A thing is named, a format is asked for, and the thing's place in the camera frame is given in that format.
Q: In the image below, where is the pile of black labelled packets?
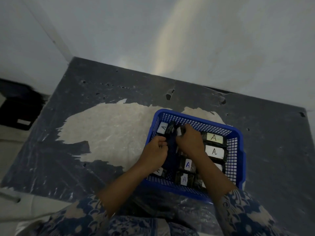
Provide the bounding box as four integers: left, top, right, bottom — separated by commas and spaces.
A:
152, 121, 229, 188

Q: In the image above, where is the blue plastic mesh basket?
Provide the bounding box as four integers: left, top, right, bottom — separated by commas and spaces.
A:
142, 109, 247, 203

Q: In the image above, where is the person's left hand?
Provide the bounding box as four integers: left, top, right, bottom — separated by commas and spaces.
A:
138, 136, 170, 171

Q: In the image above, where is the torn black plastic table cover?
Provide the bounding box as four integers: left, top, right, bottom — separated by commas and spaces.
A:
0, 56, 315, 236

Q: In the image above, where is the person's right hand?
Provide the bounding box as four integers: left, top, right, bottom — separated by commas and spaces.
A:
176, 123, 206, 162

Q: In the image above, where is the white furniture frame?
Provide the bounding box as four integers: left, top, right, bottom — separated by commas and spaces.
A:
0, 188, 72, 236

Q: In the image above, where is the person's right forearm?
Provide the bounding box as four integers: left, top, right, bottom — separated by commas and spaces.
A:
194, 155, 237, 212

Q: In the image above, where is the dark navy cloth pouch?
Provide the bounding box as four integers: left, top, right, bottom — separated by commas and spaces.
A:
164, 135, 180, 173

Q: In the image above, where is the black box with white label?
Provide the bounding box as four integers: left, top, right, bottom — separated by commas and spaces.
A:
0, 78, 50, 131

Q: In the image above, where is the person's left forearm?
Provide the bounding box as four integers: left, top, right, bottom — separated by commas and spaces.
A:
97, 162, 151, 217

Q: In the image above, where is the blue patterned batik garment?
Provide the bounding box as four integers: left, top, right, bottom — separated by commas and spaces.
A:
15, 188, 297, 236

